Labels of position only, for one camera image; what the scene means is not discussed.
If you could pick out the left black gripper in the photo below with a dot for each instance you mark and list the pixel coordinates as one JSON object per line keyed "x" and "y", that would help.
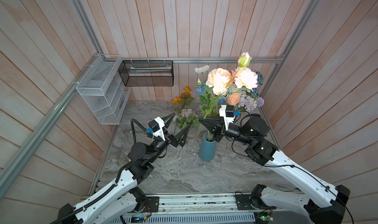
{"x": 173, "y": 141}

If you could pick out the pink white hydrangea bouquet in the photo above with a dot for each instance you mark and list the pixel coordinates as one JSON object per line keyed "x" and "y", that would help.
{"x": 248, "y": 103}

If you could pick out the yellow orange flower stem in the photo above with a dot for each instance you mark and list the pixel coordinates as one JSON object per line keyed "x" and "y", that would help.
{"x": 184, "y": 100}

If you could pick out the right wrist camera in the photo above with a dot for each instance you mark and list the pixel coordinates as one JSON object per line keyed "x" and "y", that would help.
{"x": 228, "y": 113}

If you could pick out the teal ceramic vase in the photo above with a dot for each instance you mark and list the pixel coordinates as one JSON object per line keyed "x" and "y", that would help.
{"x": 208, "y": 148}

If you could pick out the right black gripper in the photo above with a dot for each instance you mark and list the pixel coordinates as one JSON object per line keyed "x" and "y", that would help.
{"x": 219, "y": 129}

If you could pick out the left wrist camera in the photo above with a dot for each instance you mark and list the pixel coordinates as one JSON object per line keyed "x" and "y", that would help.
{"x": 155, "y": 129}

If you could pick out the blue hydrangea mixed bouquet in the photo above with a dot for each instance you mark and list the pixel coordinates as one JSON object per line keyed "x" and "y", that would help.
{"x": 210, "y": 103}

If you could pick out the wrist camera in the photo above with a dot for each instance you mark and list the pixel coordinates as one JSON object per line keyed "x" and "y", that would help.
{"x": 155, "y": 129}
{"x": 228, "y": 113}

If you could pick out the green leafy flower bunch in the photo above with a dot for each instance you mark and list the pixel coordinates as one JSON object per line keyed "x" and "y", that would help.
{"x": 186, "y": 118}

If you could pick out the teal blue rose bouquet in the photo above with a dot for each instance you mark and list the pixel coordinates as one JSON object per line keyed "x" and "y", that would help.
{"x": 259, "y": 83}

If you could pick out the white wire mesh shelf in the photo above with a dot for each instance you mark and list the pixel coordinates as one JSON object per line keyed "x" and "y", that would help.
{"x": 103, "y": 90}

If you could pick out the black mesh basket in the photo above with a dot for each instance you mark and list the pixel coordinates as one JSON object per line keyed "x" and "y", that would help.
{"x": 147, "y": 73}

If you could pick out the peach rose stem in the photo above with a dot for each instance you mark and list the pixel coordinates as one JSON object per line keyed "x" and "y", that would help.
{"x": 233, "y": 99}

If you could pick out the white flower stem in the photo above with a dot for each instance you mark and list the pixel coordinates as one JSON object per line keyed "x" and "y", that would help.
{"x": 203, "y": 76}

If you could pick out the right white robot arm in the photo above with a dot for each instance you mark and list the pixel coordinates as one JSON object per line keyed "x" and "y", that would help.
{"x": 320, "y": 201}

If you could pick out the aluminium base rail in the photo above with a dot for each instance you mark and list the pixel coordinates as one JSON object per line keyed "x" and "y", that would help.
{"x": 191, "y": 208}

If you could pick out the pale peach rose spray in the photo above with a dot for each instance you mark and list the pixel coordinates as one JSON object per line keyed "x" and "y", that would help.
{"x": 225, "y": 82}

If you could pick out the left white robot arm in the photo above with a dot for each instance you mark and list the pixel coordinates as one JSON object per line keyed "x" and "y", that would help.
{"x": 138, "y": 169}

